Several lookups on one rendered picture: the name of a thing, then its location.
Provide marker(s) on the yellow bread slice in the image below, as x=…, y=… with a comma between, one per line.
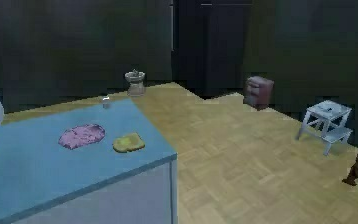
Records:
x=129, y=143

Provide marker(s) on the small clear glass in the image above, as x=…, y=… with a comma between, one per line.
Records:
x=106, y=103

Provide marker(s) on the white step stool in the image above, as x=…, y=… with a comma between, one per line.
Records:
x=327, y=123

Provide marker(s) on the grey metal trash can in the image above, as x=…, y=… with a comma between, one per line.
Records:
x=135, y=83

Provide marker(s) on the purple flat cloth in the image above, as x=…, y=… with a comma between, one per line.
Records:
x=82, y=136

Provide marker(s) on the blue top white counter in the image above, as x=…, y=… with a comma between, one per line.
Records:
x=30, y=166

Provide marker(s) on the dark room door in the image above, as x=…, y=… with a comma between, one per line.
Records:
x=217, y=46

